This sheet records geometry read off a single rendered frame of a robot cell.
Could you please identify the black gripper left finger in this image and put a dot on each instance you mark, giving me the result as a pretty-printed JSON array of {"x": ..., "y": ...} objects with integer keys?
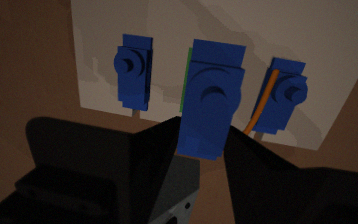
[{"x": 137, "y": 163}]

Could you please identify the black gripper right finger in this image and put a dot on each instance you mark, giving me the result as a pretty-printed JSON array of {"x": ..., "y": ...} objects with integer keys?
[{"x": 267, "y": 189}]

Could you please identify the beige flat deck plate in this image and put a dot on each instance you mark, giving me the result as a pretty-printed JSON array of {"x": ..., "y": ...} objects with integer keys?
[{"x": 134, "y": 55}]

